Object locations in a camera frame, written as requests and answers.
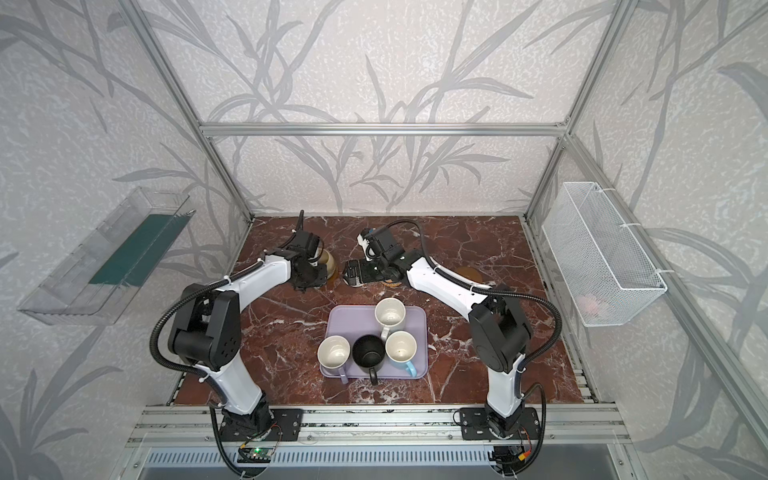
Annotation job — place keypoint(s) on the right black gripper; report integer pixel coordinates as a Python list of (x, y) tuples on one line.
[(365, 271)]

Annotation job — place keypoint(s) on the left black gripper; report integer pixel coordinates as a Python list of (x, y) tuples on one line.
[(309, 274)]

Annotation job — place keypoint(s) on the beige ceramic mug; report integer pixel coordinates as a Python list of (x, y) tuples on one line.
[(327, 259)]

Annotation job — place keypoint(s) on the amber glass round coaster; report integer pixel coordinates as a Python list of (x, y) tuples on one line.
[(329, 281)]

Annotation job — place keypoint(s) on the white speckled mug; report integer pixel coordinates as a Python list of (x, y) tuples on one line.
[(390, 313)]

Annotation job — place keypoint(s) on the cork flower coaster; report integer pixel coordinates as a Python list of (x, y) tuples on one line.
[(471, 274)]

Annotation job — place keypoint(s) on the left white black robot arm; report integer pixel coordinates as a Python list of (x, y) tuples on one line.
[(200, 334)]

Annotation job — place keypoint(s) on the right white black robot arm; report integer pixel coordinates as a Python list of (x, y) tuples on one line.
[(500, 329)]

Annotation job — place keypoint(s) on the lilac plastic tray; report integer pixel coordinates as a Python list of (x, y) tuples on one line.
[(354, 321)]

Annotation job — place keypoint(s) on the black mug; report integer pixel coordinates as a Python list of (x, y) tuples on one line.
[(368, 354)]

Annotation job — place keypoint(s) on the pink object in basket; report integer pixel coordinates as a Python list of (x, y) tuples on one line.
[(590, 306)]

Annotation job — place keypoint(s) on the small green-lit circuit board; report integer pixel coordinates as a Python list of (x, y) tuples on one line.
[(255, 455)]

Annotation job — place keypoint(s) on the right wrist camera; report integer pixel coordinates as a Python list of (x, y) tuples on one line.
[(364, 242)]

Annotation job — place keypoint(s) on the white mug blue handle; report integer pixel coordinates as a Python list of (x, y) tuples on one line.
[(401, 348)]

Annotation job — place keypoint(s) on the white mug lilac handle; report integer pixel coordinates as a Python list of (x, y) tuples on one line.
[(333, 354)]

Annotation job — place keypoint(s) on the aluminium front rail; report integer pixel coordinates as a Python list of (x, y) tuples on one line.
[(377, 425)]

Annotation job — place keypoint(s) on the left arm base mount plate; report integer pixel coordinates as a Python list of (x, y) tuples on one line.
[(282, 424)]

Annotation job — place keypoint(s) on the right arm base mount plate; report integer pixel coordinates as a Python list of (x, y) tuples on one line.
[(483, 423)]

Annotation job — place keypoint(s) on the clear plastic wall bin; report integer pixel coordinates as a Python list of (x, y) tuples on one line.
[(95, 283)]

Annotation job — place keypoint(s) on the white wire mesh basket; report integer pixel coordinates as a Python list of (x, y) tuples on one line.
[(598, 253)]

